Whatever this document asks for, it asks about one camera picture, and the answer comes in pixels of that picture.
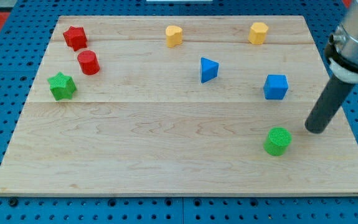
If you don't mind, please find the red star block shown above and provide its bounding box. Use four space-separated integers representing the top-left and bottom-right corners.
63 26 87 51

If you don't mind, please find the yellow heart block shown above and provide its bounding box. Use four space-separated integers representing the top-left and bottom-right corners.
165 25 183 48

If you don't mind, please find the green star block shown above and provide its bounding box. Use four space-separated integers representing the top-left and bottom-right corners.
47 72 77 101

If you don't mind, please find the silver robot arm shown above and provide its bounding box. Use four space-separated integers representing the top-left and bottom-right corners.
304 0 358 134

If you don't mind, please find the blue cube block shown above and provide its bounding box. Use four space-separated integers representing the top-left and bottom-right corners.
263 74 288 100

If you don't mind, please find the green cylinder block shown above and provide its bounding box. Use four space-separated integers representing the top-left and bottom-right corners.
263 127 292 156

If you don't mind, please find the blue triangle block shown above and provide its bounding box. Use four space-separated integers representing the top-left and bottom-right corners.
200 57 219 83

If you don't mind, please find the wooden board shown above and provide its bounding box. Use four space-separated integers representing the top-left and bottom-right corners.
0 16 358 197

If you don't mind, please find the red cylinder block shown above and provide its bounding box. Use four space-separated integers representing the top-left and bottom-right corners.
77 50 100 75

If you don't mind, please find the yellow hexagon block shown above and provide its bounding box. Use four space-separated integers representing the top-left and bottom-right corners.
248 22 269 45

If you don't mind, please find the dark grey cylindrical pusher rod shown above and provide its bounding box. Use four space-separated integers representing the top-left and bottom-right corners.
304 75 355 134

